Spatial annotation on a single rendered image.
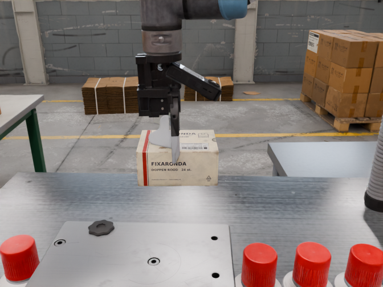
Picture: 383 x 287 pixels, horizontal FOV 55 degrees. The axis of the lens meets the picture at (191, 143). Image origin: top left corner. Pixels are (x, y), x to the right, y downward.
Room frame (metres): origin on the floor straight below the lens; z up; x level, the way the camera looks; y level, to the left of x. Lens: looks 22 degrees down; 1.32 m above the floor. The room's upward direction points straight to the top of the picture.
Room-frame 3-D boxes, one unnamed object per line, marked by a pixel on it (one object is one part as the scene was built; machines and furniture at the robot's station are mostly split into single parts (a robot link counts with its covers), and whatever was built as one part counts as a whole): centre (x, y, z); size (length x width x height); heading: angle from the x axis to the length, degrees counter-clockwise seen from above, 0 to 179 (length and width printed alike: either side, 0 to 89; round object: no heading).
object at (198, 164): (0.71, 0.03, 0.99); 0.16 x 0.12 x 0.07; 92
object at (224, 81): (4.89, -0.23, 0.11); 0.65 x 0.54 x 0.22; 89
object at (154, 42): (0.71, 0.05, 1.23); 0.08 x 0.08 x 0.05
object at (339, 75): (4.09, -1.85, 0.45); 1.20 x 0.84 x 0.89; 3
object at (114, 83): (4.36, 0.95, 0.16); 0.65 x 0.54 x 0.32; 96
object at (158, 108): (0.71, 0.06, 1.15); 0.09 x 0.08 x 0.12; 92
